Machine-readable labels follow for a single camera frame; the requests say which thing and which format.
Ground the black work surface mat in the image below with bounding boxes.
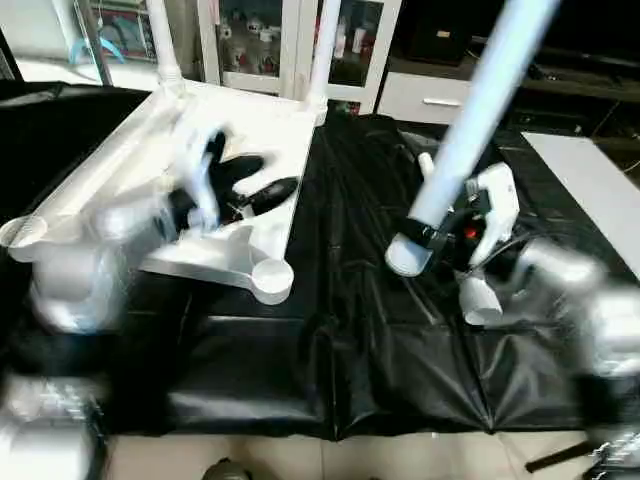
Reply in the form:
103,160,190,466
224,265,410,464
0,80,640,441

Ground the black left robot foot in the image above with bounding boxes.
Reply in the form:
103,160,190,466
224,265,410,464
200,458,251,480

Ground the white glass door cabinet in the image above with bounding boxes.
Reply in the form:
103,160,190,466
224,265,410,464
195,0,401,113

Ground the white flat sheet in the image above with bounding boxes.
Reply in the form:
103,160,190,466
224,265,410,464
522,130,640,281

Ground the white drawer unit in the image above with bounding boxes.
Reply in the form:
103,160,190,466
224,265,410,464
378,70,471,126

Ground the colourful background box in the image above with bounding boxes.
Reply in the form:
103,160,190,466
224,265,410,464
70,0,151,66

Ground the black metal table leg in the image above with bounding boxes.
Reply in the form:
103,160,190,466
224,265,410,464
525,440,601,473

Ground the black equipment box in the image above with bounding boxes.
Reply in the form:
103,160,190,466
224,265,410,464
405,0,471,66

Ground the white plastic table top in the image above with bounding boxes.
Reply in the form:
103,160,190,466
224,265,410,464
0,80,321,306

